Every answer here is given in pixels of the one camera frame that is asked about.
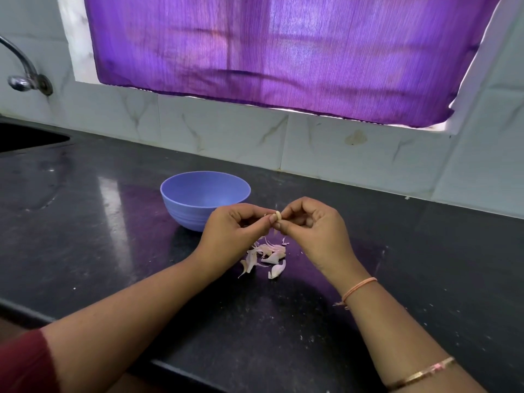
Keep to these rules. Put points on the person's left hand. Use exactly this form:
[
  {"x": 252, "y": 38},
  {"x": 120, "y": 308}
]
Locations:
[{"x": 223, "y": 237}]

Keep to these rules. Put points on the person's right hand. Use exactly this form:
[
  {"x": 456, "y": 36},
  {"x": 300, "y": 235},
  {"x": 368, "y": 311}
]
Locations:
[{"x": 323, "y": 241}]

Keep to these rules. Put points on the person's right thumb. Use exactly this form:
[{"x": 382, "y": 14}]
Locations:
[{"x": 284, "y": 227}]

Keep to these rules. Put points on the person's left thumb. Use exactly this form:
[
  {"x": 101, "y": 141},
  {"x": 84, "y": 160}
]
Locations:
[{"x": 258, "y": 226}]

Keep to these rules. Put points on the garlic clove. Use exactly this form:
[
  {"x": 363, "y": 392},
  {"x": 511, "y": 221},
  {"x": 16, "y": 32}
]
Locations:
[{"x": 278, "y": 216}]

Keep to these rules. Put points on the person's right forearm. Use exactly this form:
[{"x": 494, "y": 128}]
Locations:
[{"x": 409, "y": 335}]

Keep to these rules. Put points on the person's left forearm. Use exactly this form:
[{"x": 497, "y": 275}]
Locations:
[{"x": 131, "y": 315}]

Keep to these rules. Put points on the pile of garlic skins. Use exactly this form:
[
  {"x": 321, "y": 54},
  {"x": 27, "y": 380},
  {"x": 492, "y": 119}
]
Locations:
[{"x": 267, "y": 257}]

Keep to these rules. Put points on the blue plastic bowl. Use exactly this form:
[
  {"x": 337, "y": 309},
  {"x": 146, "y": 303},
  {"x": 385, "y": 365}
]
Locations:
[{"x": 195, "y": 200}]

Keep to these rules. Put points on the purple curtain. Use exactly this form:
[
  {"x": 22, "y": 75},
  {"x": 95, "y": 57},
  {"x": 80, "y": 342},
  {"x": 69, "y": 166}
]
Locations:
[{"x": 286, "y": 53}]

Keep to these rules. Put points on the gold bangle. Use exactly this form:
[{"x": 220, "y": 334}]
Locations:
[{"x": 425, "y": 373}]

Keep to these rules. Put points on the black sink basin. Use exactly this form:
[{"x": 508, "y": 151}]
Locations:
[{"x": 24, "y": 137}]

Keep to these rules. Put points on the dark red sleeve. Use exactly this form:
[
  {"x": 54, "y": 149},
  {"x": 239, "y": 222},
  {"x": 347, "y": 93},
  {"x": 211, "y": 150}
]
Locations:
[{"x": 22, "y": 364}]

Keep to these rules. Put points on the chrome wall faucet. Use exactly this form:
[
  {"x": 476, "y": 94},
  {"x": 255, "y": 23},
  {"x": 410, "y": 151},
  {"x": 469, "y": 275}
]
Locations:
[{"x": 25, "y": 75}]

